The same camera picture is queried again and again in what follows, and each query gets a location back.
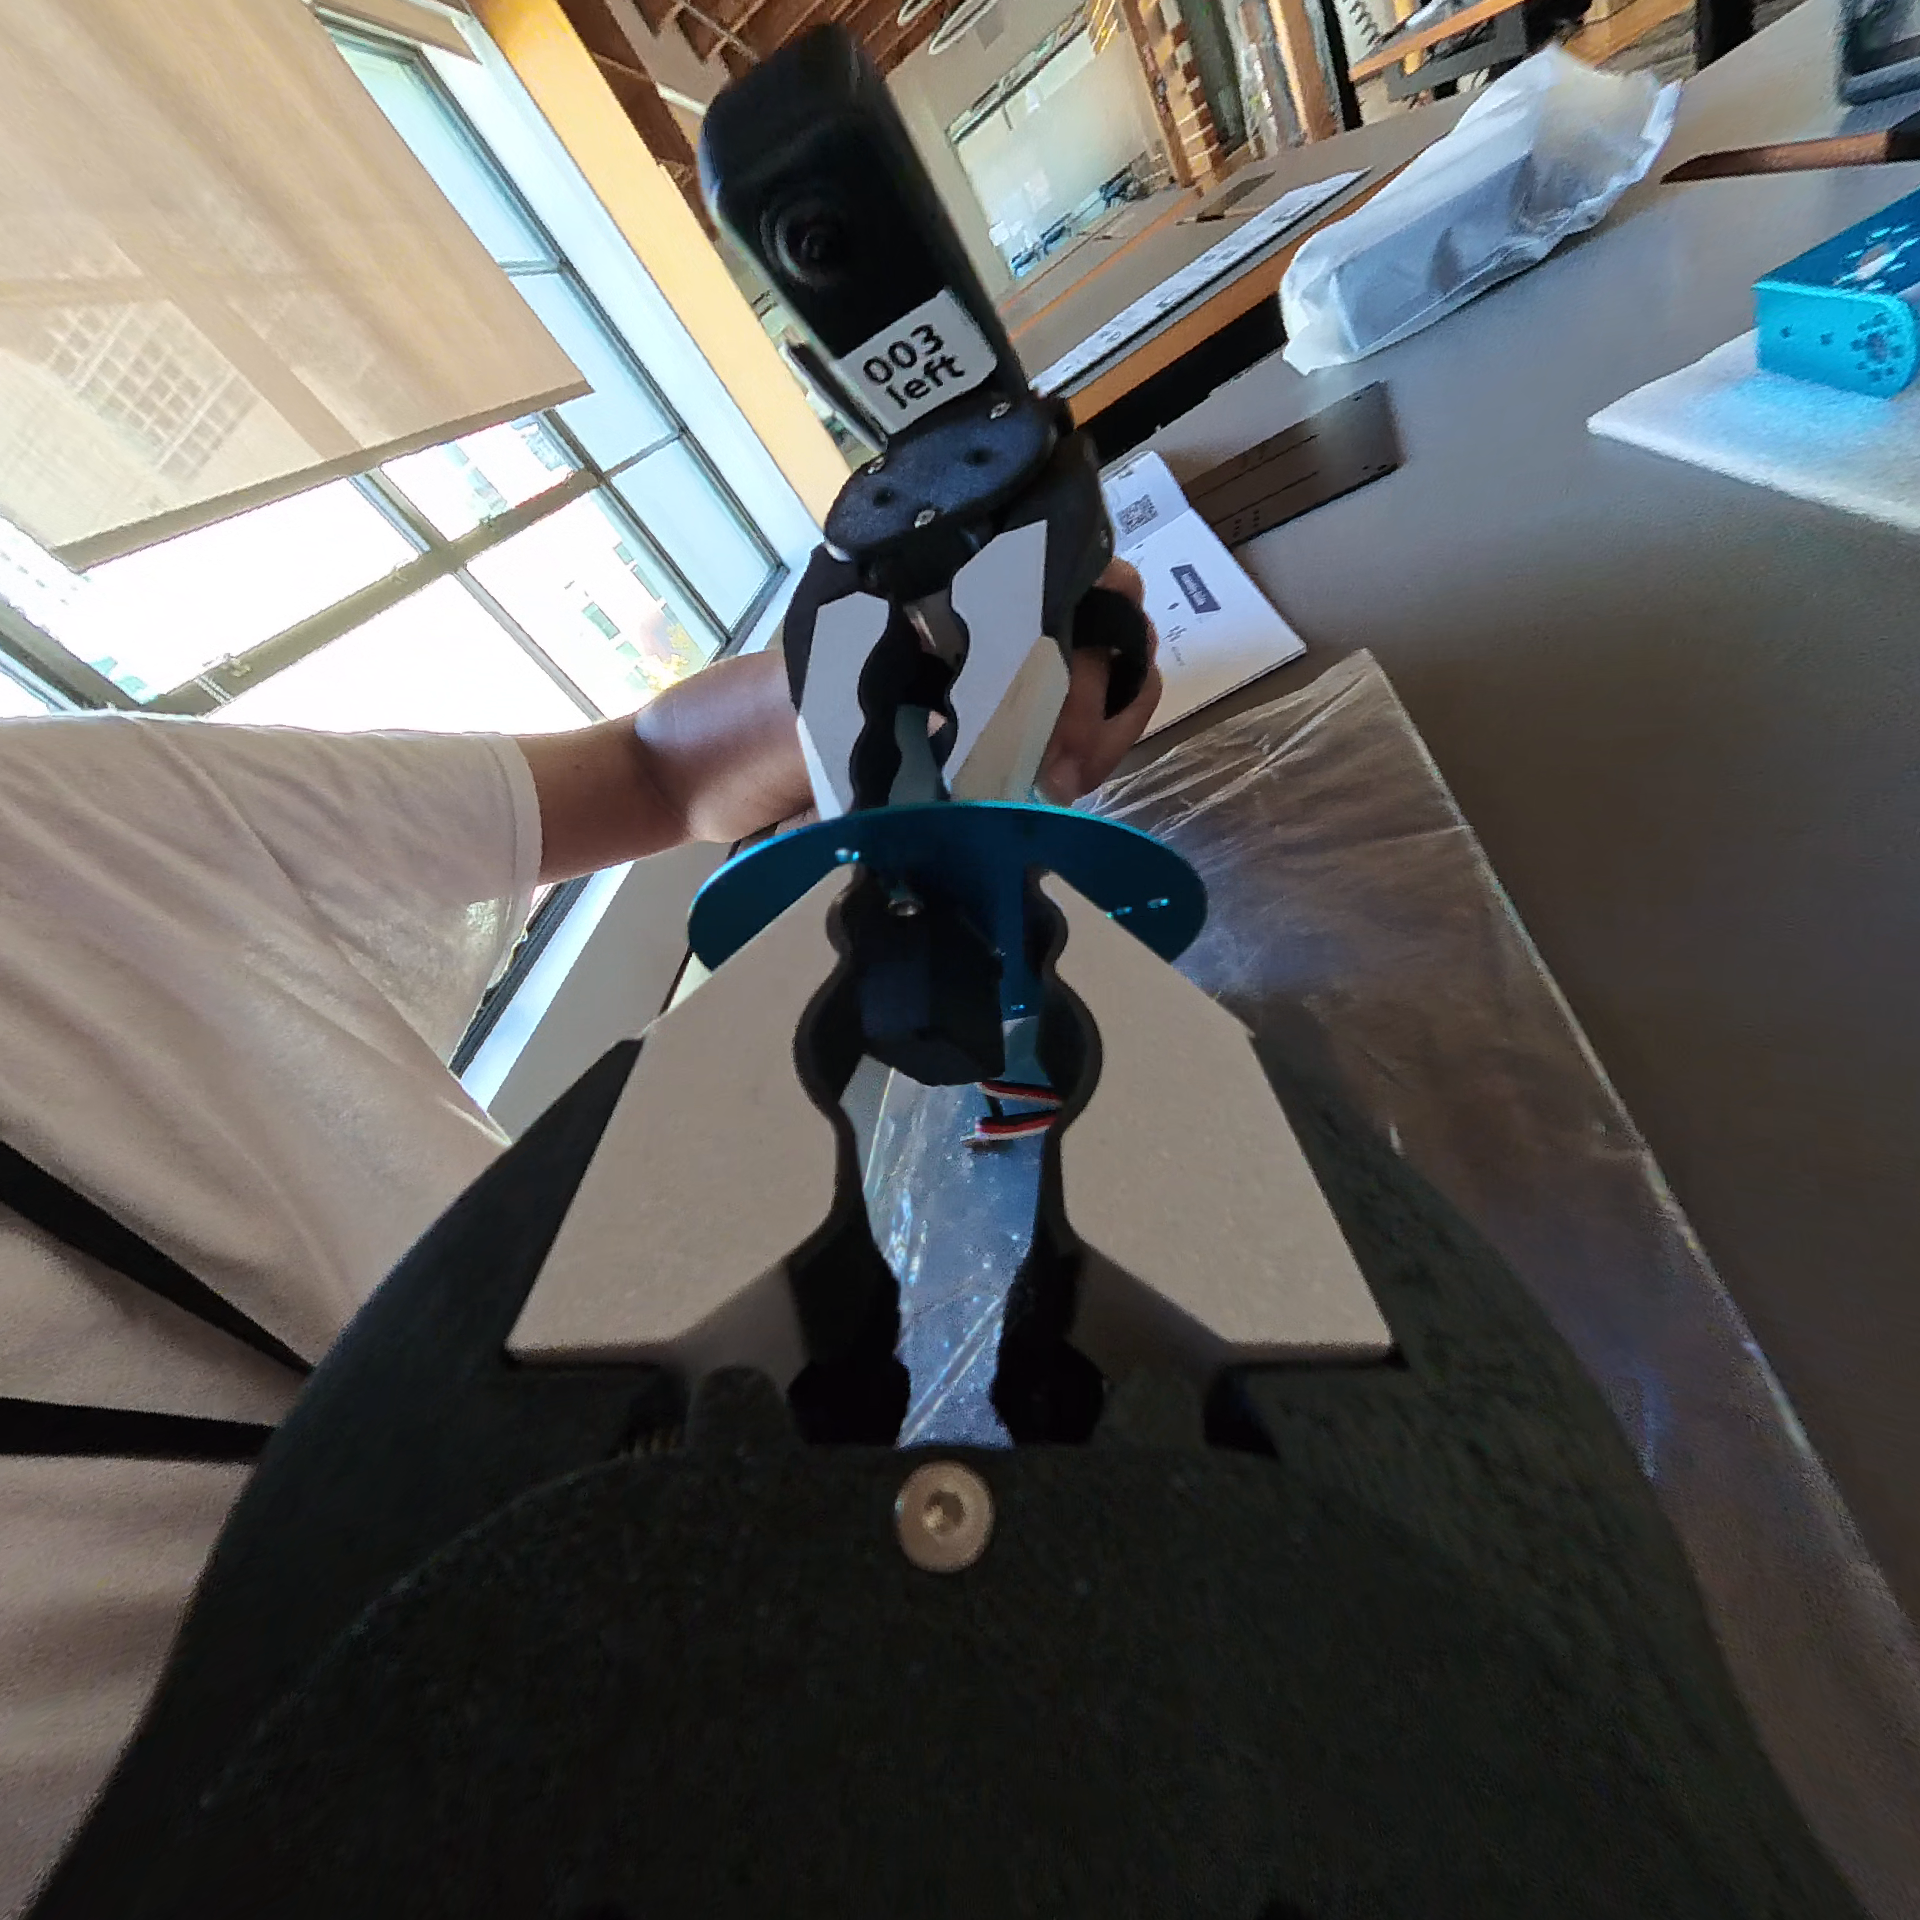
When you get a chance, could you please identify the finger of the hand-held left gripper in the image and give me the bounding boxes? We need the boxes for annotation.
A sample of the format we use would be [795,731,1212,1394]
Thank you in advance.
[795,596,906,821]
[896,521,1075,810]

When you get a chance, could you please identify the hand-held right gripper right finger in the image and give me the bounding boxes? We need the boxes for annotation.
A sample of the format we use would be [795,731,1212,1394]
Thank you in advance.
[1027,874,1411,1369]

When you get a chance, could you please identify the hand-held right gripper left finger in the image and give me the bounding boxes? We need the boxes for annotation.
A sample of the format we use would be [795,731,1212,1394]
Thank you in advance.
[507,891,902,1368]

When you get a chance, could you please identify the blue round metal plate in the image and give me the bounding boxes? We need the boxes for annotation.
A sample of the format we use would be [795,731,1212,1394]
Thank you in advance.
[691,801,1210,1051]

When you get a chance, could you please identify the black servo motor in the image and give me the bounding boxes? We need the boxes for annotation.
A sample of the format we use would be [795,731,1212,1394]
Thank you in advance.
[853,884,1010,1086]

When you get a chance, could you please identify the person's left forearm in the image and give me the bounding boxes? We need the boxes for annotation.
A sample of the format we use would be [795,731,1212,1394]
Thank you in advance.
[516,652,813,887]

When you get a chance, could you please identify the dark grey desk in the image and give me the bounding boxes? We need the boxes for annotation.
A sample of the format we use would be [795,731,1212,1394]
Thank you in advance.
[495,0,1920,1920]

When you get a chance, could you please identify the person's left hand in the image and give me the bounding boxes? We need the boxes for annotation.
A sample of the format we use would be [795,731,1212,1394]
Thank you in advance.
[1034,660,1171,803]

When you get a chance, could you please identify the white instruction sheet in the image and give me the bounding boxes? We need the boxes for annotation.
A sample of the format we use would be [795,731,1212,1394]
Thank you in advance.
[1098,450,1310,737]

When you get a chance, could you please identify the clear plastic bag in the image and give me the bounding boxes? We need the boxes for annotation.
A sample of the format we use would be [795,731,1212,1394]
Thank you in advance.
[871,647,1920,1801]

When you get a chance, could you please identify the wooden top table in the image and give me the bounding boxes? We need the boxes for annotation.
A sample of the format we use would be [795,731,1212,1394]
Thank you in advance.
[990,81,1451,429]

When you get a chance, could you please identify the paper sheet on far table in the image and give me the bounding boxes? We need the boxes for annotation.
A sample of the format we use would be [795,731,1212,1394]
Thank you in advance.
[1034,163,1375,396]

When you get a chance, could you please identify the black flat metal plate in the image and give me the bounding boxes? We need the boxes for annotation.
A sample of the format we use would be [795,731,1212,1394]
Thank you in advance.
[1182,382,1409,545]

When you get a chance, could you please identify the large glass window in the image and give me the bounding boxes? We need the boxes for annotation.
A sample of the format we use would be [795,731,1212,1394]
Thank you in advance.
[0,0,790,721]

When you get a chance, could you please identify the white plastic bag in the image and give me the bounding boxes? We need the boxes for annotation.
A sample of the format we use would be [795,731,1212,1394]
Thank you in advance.
[1279,44,1683,377]

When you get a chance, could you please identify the beige window blinds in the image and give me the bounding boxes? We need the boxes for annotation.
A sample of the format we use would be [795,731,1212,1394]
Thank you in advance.
[0,0,595,572]

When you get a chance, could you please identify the white foam sheet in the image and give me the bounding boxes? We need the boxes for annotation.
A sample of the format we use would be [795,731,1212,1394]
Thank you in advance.
[1587,321,1920,533]

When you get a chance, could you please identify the red white black servo cable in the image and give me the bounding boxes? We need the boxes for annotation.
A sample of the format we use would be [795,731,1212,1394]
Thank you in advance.
[967,1080,1075,1151]

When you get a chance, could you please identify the black lanyard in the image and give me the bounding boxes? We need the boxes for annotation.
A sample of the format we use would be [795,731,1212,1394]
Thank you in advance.
[0,1139,315,1463]

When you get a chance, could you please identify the blue metal U bracket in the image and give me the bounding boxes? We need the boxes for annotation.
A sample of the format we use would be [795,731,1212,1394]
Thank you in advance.
[1753,194,1920,399]

